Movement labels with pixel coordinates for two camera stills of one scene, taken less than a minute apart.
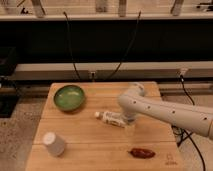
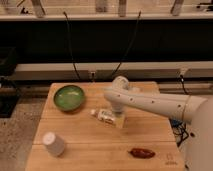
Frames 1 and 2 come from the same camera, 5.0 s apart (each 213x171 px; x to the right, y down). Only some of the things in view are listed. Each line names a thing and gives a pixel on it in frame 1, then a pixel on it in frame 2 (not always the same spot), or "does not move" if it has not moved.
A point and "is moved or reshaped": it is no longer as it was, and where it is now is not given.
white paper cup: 54,144 does not move
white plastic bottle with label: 112,118 is moved or reshaped
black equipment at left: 9,93 does not move
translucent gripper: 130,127 to 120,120
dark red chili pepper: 141,153 does not move
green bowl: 69,98 does not move
